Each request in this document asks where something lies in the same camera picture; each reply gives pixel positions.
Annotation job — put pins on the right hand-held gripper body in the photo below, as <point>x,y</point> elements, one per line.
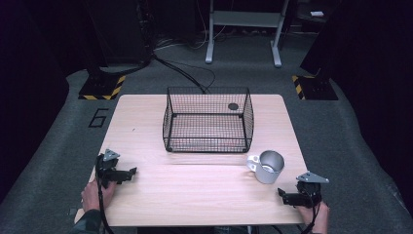
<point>308,191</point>

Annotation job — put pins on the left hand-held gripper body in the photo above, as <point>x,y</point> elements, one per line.
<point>108,169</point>

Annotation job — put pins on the person's right hand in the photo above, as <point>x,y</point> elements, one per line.
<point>319,217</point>

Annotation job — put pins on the person's left hand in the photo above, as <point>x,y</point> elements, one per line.
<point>92,195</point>

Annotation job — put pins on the silver metal cup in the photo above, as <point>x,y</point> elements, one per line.
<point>271,169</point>

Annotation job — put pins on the black hazard-striped stand base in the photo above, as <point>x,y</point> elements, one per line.
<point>316,87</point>
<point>100,87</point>

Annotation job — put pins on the black round table grommet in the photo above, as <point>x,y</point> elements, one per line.
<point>233,106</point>

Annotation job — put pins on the small white box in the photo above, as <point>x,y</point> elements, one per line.
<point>317,14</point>

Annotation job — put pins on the white metal stand frame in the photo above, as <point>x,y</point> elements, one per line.
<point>246,19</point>

